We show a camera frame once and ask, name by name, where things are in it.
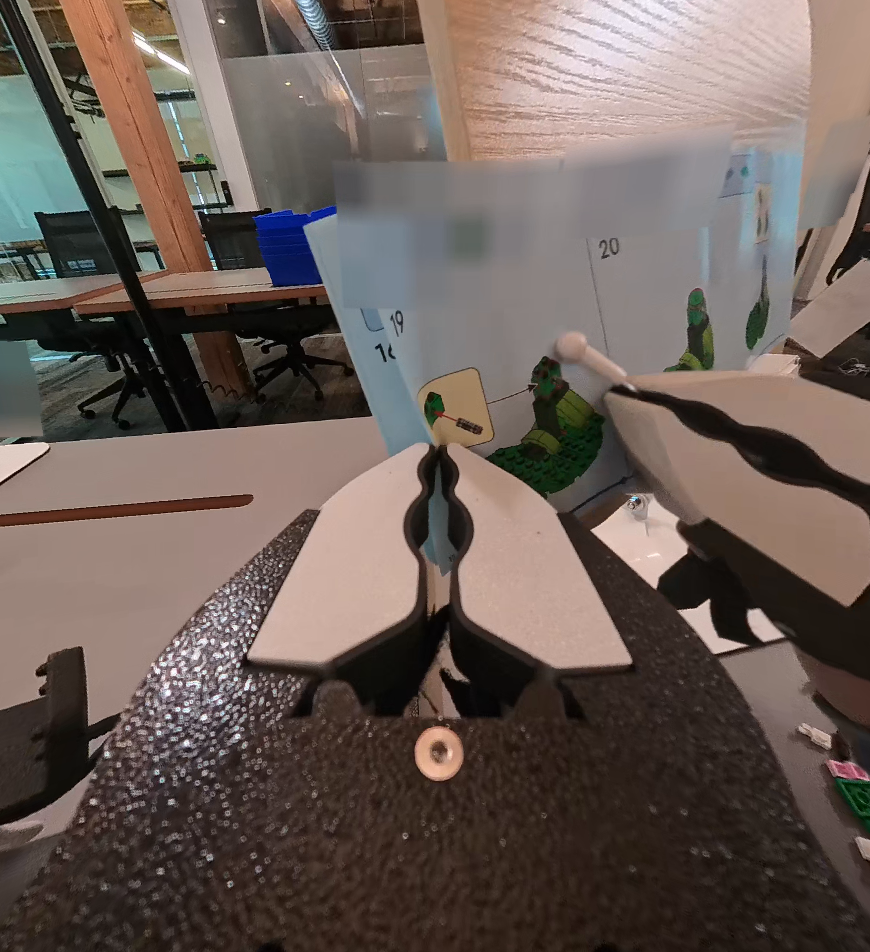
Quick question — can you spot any black metal pole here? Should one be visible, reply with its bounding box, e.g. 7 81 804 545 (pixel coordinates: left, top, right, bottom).
0 0 192 434

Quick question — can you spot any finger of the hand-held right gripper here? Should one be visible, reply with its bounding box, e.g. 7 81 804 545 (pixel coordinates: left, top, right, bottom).
628 369 870 490
603 390 870 608

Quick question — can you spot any long wooden-edged table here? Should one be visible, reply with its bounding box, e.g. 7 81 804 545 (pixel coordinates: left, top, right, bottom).
74 266 332 432
0 271 172 343

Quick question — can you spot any grey wooden-edged table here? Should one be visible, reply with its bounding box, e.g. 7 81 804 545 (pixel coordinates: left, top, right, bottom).
0 416 406 531

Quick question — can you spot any white ball-tipped page pin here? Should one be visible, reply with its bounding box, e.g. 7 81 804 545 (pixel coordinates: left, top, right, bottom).
556 331 637 393

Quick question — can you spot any spare hand-held gripper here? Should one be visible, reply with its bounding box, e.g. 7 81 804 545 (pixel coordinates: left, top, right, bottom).
0 646 91 893

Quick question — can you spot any black office chair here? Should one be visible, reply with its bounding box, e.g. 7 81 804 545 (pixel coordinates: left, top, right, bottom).
197 210 355 404
33 208 144 431

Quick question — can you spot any wooden support post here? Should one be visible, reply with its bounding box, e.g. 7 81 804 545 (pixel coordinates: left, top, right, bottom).
59 0 253 403

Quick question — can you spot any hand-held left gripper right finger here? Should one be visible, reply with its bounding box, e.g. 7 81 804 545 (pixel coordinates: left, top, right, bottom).
446 444 634 718

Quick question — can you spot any wooden book stand board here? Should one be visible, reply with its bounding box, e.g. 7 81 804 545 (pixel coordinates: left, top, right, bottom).
438 0 812 163

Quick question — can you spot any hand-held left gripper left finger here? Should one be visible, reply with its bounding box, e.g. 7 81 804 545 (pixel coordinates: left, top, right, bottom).
247 444 443 718

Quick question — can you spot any instruction booklet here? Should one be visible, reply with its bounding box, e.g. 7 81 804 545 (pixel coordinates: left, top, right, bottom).
304 149 808 577

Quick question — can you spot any blue storage bin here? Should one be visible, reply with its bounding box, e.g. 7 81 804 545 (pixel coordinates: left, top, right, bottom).
254 207 339 288

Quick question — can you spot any person's right hand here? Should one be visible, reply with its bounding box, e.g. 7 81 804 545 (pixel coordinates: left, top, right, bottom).
810 658 870 733

